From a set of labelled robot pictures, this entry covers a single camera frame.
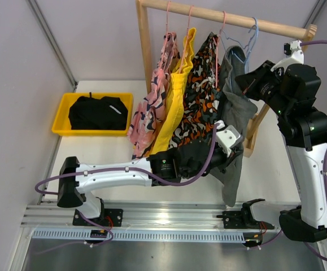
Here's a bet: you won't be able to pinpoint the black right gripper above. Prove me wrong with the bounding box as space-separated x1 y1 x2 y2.
236 60 291 117

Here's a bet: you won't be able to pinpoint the blue hanger with grey shorts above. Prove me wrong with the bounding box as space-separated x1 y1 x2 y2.
221 38 248 88

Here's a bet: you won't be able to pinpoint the grey shorts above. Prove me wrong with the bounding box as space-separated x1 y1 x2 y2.
208 45 259 207

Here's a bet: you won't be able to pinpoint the orange camouflage shorts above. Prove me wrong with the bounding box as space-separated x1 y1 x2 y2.
168 32 221 148

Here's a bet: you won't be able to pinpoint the pink hanger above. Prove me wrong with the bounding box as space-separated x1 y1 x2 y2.
212 10 226 91
158 1 173 76
178 5 194 73

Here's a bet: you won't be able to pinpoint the yellow shorts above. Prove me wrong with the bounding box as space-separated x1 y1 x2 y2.
151 28 197 154

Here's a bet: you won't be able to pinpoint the black shorts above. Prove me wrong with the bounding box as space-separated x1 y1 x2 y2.
68 95 128 130

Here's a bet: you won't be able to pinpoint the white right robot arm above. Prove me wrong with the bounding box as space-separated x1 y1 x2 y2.
235 60 327 243

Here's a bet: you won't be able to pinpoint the pink patterned shorts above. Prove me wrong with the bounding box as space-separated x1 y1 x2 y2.
127 32 180 160

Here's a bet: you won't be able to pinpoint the wooden clothes rack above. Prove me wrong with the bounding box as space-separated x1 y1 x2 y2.
136 1 317 158

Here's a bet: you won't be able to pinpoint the yellow plastic tray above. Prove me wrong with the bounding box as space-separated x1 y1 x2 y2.
51 92 133 137

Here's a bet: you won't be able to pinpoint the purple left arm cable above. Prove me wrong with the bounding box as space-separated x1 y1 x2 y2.
34 121 219 248

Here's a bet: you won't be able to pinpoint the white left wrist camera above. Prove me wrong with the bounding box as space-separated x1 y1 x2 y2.
215 120 243 157

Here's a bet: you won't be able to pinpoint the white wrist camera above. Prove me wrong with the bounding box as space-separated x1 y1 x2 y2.
271 40 304 72
215 120 243 157

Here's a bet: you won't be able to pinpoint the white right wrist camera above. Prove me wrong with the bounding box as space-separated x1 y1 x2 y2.
271 40 304 72

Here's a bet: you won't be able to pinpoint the aluminium corner post right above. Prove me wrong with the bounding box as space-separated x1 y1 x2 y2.
303 0 327 29

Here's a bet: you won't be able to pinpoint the aluminium corner post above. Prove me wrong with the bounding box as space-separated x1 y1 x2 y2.
26 0 78 91
303 0 327 29

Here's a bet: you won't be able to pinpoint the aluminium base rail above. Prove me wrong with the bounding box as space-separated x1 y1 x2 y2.
20 200 302 243

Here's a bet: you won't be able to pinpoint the aluminium corner post left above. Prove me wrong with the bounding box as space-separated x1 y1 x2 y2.
26 0 78 91

